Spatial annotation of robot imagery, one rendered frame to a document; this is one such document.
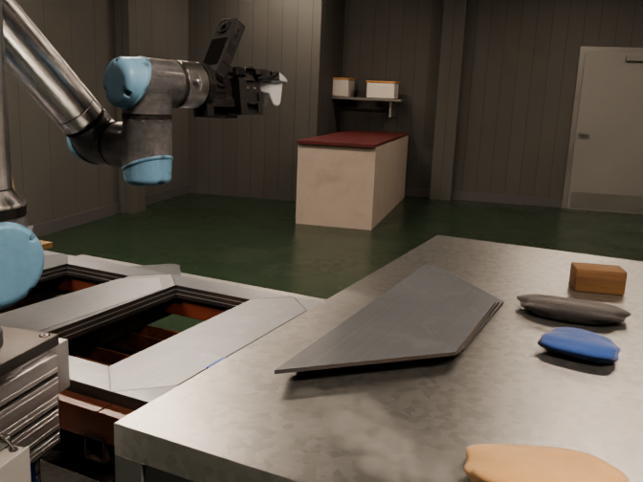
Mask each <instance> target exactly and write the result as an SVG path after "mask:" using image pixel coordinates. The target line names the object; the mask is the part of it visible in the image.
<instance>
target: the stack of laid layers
mask: <svg viewBox="0 0 643 482"><path fill-rule="evenodd" d="M64 275H69V276H74V277H79V278H84V279H89V280H94V281H98V282H103V283H105V282H108V281H112V280H115V279H123V278H149V277H160V279H161V283H162V287H163V290H160V291H157V292H154V293H151V294H148V295H145V296H140V297H137V298H134V299H131V300H128V301H126V302H123V303H121V304H118V305H115V306H112V307H109V308H106V309H103V310H100V311H97V312H95V313H92V314H89V315H86V316H83V317H80V318H76V319H73V320H70V321H67V322H64V323H61V324H58V325H56V326H53V327H50V328H47V329H44V330H41V331H39V332H45V333H52V334H58V337H59V338H60V339H67V340H71V339H73V338H76V337H78V336H81V335H83V334H86V333H88V332H91V331H94V330H96V329H99V328H101V327H103V326H105V325H108V324H110V323H113V322H115V321H118V320H120V319H123V318H127V317H129V316H132V315H134V314H137V313H140V312H141V311H144V310H146V309H149V308H151V307H154V306H156V305H159V304H161V303H164V302H166V301H169V300H171V299H173V298H175V297H177V298H181V299H186V300H191V301H196V302H201V303H206V304H210V305H214V306H219V307H224V308H229V309H232V308H233V307H235V306H237V305H239V304H242V303H244V302H246V301H248V300H249V299H245V298H240V297H235V296H226V295H221V294H217V293H211V292H206V291H201V290H196V289H191V288H187V287H182V286H177V285H176V284H175V282H174V280H173V278H172V275H171V274H151V275H130V276H128V275H123V274H113V273H109V272H104V271H99V270H94V269H89V268H84V267H80V266H74V265H69V264H64V265H60V266H57V267H53V268H50V269H46V270H43V272H42V275H41V277H40V278H39V280H38V282H37V283H40V282H44V281H47V280H51V279H54V278H58V277H61V276H64ZM66 390H69V391H72V392H75V393H78V394H81V395H84V396H88V397H91V398H94V399H98V400H101V401H104V402H107V403H110V404H111V405H119V406H122V407H125V408H129V409H132V410H137V409H138V408H140V407H142V406H143V405H146V404H148V403H147V402H144V401H140V400H137V399H134V398H130V397H127V396H123V395H121V394H118V393H114V392H111V390H110V391H107V390H104V389H101V388H97V387H94V386H91V385H88V384H84V383H79V382H75V381H72V380H70V386H69V387H67V388H66Z"/></svg>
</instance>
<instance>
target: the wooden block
mask: <svg viewBox="0 0 643 482"><path fill-rule="evenodd" d="M626 281H627V272H626V271H625V270H623V269H622V268H621V267H620V266H616V265H604V264H590V263H577V262H571V266H570V275H569V282H568V284H569V285H570V287H571V288H572V289H573V291H574V292H583V293H595V294H607V295H619V296H623V295H624V294H625V288H626Z"/></svg>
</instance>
